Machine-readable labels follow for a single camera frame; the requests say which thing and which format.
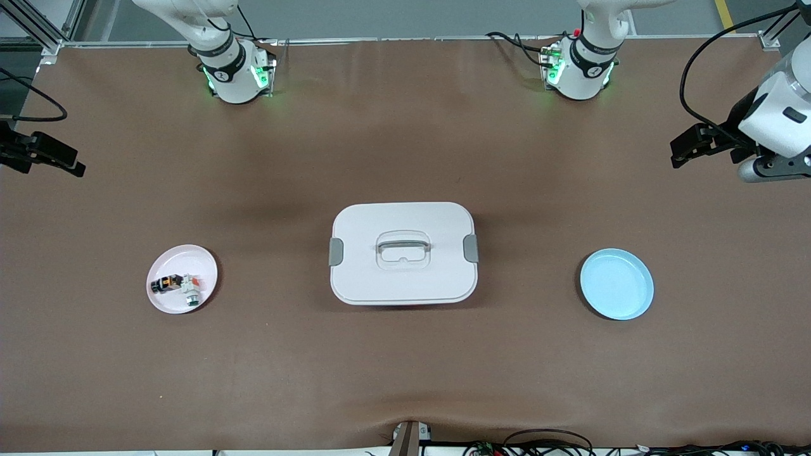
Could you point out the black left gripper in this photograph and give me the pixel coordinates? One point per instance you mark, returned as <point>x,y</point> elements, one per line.
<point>734,125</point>

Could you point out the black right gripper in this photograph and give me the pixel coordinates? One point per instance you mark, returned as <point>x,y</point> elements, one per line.
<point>14,152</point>

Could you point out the orange and black switch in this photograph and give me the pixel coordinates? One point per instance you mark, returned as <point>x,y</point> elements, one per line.
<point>168,283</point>

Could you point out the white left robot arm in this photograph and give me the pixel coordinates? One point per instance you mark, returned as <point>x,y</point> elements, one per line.
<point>586,69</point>

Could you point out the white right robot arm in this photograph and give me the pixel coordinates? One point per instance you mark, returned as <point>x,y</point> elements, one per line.
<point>228,76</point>

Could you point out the light blue plate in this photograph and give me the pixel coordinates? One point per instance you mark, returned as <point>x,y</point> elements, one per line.
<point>618,285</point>

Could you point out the pink plate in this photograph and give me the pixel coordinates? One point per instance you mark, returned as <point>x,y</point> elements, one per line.
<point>171,259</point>

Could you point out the grey box latch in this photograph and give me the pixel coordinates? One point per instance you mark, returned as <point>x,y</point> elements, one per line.
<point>336,252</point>
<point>471,248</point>

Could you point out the white lidded storage box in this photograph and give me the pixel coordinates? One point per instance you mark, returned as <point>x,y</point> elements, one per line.
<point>405,285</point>

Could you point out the aluminium frame post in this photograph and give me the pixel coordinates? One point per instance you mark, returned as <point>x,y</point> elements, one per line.
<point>782,28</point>
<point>44,31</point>

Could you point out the white and green switch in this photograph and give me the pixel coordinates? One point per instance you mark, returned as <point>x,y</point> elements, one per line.
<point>192,291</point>

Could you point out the aluminium table edge rail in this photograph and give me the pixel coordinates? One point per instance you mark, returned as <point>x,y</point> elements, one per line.
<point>412,40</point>

